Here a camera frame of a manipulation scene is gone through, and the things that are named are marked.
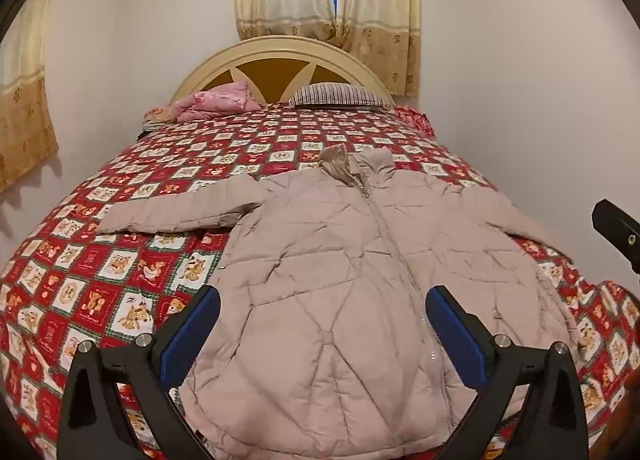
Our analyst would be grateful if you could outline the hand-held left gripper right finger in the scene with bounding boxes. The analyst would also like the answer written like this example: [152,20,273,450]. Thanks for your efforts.
[425,285,591,460]

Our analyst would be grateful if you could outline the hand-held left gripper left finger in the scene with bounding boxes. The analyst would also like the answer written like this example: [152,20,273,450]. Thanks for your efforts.
[56,285,223,460]

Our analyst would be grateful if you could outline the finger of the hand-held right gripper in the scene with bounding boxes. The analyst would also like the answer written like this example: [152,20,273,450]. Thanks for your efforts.
[592,199,640,277]

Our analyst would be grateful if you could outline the beige quilted puffer jacket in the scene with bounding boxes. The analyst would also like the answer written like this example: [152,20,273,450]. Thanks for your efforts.
[95,144,583,460]

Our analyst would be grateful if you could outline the red checkered printed bedspread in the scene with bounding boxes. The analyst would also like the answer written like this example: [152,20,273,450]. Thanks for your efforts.
[0,102,640,460]

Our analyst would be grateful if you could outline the red ruffled cloth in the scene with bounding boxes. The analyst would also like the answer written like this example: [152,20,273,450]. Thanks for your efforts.
[392,106,434,133]

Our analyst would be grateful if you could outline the small printed pillow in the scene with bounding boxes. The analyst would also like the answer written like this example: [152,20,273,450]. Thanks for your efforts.
[143,106,177,129]

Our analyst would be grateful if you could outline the pink folded blanket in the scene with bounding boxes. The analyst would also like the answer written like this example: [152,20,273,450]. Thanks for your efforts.
[170,80,261,123]

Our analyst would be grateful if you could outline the striped pillow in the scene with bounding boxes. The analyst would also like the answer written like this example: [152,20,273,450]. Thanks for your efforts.
[289,82,396,109]

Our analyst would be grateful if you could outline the cream wooden bed headboard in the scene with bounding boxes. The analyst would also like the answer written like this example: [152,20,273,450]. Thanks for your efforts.
[170,36,397,108]

